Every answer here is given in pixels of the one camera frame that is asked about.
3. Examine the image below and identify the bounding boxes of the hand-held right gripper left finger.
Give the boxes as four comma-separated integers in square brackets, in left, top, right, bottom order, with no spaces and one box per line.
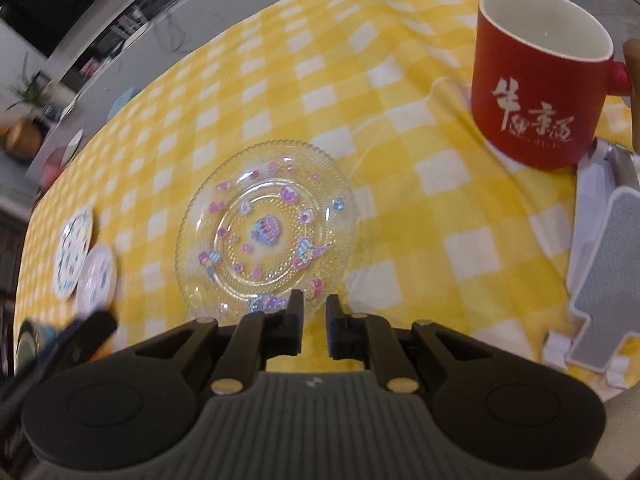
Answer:
[130,290,306,395]

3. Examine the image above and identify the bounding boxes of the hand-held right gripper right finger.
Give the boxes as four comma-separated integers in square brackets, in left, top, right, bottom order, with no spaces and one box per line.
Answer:
[326,295,484,393]

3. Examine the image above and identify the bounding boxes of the light blue stool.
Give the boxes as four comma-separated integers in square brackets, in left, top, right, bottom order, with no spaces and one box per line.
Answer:
[107,86,144,121]

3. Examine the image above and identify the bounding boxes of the pink basket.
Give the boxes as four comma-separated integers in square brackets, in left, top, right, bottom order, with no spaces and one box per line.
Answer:
[40,152,67,189]

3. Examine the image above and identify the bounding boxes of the small white printed plate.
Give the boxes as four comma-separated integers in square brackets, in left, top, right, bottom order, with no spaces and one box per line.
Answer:
[75,243,119,313]

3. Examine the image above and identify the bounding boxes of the gold vase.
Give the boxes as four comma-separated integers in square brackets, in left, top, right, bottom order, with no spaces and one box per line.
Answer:
[5,117,44,157]

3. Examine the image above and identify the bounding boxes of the red mug with wooden handle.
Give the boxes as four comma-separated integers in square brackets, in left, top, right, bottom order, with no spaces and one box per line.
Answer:
[470,0,640,168]

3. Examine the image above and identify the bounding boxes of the white round stool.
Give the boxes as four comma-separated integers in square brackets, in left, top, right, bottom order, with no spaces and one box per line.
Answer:
[59,127,86,166]

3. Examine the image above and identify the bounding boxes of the black cable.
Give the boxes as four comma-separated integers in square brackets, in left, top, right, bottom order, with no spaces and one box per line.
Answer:
[154,10,189,52]

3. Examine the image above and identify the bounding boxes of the aloe plant in blue vase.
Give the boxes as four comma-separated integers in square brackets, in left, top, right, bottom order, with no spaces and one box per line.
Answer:
[5,52,52,117]

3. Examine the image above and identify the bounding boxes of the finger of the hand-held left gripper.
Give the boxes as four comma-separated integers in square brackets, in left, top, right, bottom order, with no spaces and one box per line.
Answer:
[50,310,119,362]

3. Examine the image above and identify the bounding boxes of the yellow checked tablecloth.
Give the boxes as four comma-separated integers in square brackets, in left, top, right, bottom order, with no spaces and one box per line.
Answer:
[15,0,640,397]

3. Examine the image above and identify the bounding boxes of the black wall television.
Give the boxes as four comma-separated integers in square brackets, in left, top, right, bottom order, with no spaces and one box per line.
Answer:
[0,0,137,57]

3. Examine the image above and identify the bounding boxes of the clear glass printed plate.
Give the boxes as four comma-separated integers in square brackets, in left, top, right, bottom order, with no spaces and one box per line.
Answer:
[175,140,358,328]

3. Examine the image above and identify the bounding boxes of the large white painted plate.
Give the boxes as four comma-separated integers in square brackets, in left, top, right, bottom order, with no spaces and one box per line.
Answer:
[52,205,96,301]

